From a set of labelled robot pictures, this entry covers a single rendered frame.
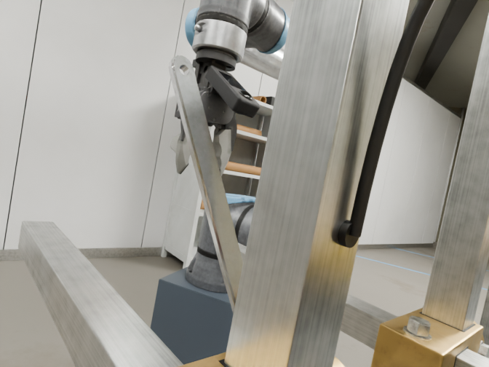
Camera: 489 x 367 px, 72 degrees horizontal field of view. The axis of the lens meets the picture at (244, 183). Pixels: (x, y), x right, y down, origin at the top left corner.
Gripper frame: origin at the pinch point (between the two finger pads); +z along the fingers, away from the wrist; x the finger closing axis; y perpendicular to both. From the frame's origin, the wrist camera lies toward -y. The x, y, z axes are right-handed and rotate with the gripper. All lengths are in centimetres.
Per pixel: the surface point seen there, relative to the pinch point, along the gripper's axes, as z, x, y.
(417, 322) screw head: 7.4, 2.7, -39.5
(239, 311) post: 4.1, 21.3, -38.8
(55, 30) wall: -69, -5, 225
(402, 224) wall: 50, -589, 229
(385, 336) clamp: 9.3, 3.6, -37.7
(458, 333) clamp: 8.5, -2.8, -40.9
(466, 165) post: -6.2, -3.7, -38.4
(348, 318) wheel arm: 10.8, 0.3, -32.4
